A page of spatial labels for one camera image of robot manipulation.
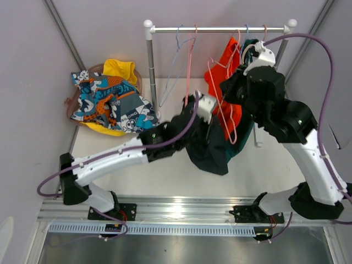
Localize yellow shorts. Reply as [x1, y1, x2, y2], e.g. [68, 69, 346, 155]
[81, 59, 141, 136]

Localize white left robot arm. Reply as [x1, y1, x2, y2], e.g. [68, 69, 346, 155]
[59, 100, 214, 220]

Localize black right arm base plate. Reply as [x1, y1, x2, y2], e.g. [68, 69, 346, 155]
[229, 205, 285, 224]

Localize teal green shorts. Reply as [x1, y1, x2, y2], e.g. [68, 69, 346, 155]
[225, 38, 259, 162]

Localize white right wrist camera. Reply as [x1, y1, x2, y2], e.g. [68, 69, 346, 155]
[242, 41, 276, 76]

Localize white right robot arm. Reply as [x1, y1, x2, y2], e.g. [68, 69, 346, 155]
[220, 66, 351, 223]

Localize dark navy shorts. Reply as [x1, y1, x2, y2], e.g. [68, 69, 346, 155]
[186, 115, 228, 176]

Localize patterned blue orange shorts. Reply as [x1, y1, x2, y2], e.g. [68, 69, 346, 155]
[67, 70, 159, 134]

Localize pink translucent plastic basket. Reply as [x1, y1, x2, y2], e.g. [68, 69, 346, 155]
[64, 62, 144, 127]

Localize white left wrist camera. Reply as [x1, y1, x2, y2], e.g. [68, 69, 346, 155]
[194, 90, 217, 124]

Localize pink wire hanger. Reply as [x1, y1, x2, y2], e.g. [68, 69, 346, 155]
[204, 36, 242, 145]
[184, 25, 197, 106]
[262, 24, 268, 41]

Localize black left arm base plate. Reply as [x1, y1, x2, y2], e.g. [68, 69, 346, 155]
[87, 203, 138, 221]

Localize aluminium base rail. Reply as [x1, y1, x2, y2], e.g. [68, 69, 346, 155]
[37, 196, 332, 237]

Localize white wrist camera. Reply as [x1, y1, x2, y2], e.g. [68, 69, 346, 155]
[194, 90, 217, 124]
[242, 41, 276, 76]

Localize silver clothes rack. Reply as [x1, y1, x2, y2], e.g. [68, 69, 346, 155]
[142, 18, 298, 148]

